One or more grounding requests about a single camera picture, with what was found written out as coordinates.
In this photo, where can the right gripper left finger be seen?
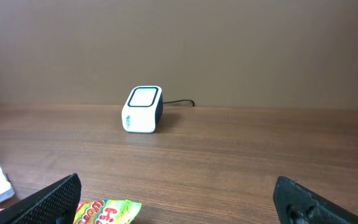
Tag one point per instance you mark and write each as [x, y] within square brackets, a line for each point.
[55, 204]

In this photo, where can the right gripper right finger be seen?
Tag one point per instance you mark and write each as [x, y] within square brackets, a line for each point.
[295, 204]

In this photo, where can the Haribo gummy candy bag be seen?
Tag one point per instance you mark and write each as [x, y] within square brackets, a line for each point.
[107, 212]

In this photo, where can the white barcode scanner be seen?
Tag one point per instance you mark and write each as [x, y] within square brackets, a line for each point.
[143, 109]

